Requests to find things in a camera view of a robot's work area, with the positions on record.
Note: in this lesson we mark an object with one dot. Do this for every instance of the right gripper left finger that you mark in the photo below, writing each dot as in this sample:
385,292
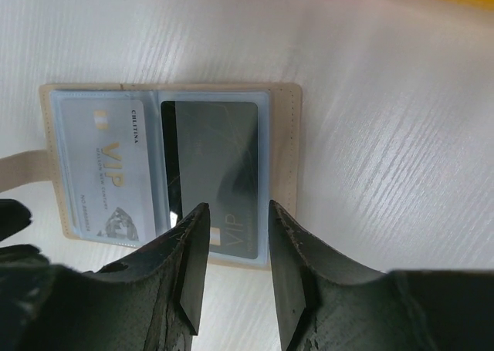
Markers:
148,300

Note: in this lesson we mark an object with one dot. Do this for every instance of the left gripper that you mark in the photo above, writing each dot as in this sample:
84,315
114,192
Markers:
16,217

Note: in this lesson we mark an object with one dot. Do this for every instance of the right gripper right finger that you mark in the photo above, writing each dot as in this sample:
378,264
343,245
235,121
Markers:
327,301

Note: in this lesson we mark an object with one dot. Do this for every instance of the silver VIP card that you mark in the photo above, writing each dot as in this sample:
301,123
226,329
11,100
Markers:
105,153

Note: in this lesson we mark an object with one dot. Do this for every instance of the black VIP card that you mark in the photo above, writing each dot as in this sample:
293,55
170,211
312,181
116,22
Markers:
211,156

